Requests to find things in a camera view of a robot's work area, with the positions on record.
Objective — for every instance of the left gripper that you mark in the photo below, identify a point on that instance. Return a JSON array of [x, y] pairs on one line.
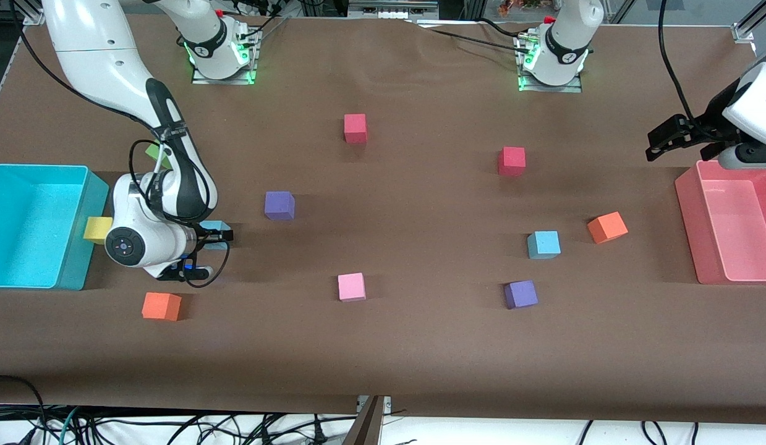
[[709, 125]]

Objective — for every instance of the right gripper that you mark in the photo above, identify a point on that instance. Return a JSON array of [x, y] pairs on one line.
[[204, 234]]

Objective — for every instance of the light blue foam block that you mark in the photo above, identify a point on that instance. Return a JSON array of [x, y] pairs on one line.
[[543, 244], [212, 224]]

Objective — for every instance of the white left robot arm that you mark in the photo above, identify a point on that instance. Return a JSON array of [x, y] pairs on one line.
[[568, 37]]

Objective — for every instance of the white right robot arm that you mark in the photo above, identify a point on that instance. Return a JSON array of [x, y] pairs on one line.
[[98, 49]]

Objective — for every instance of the purple foam block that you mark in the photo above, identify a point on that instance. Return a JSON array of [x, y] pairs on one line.
[[279, 205], [520, 294]]

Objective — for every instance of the orange foam block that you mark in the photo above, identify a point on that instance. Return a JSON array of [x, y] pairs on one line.
[[160, 306], [607, 227]]

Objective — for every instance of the pink plastic bin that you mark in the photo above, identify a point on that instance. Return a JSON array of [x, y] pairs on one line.
[[735, 235]]

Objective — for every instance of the green foam block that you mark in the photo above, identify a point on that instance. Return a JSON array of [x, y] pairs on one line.
[[153, 150]]

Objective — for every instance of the yellow foam block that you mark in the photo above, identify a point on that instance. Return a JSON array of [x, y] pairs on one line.
[[97, 230]]

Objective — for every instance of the pink foam block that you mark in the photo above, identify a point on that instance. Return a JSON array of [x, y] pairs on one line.
[[352, 287]]

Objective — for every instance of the red foam block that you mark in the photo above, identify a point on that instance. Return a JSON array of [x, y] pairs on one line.
[[355, 127], [511, 159]]

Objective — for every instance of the cyan plastic bin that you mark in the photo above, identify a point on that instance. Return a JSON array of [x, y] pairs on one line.
[[24, 235]]

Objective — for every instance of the large table cover sheet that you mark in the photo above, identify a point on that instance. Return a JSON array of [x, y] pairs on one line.
[[420, 346]]

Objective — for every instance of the grey rack device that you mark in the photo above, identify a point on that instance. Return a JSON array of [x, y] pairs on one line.
[[389, 9]]

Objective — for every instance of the aluminium frame profile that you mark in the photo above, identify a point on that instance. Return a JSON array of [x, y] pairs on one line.
[[31, 17], [744, 31]]

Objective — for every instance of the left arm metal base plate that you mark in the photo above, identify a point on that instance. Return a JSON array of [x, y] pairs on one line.
[[549, 89]]

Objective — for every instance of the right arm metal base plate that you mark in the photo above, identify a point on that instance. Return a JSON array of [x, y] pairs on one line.
[[222, 81]]

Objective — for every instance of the small silver bracket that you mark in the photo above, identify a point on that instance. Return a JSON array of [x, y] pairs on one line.
[[387, 403]]

